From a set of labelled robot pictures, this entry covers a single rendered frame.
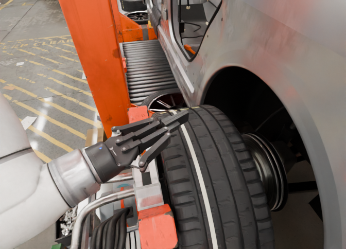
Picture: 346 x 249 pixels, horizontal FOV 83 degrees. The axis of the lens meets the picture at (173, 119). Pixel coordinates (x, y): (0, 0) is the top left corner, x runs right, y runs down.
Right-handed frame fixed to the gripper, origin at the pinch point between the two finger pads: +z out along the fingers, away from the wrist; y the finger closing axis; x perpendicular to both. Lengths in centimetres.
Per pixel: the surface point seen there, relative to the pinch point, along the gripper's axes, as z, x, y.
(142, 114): 3.2, -16.4, -22.8
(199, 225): -6.8, -15.3, 17.5
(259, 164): 32.2, -33.0, 13.3
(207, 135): 9.6, -9.3, 2.8
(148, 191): -11.7, -14.6, 3.8
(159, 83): 92, -102, -142
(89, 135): -6, -110, -121
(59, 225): -44, -71, -33
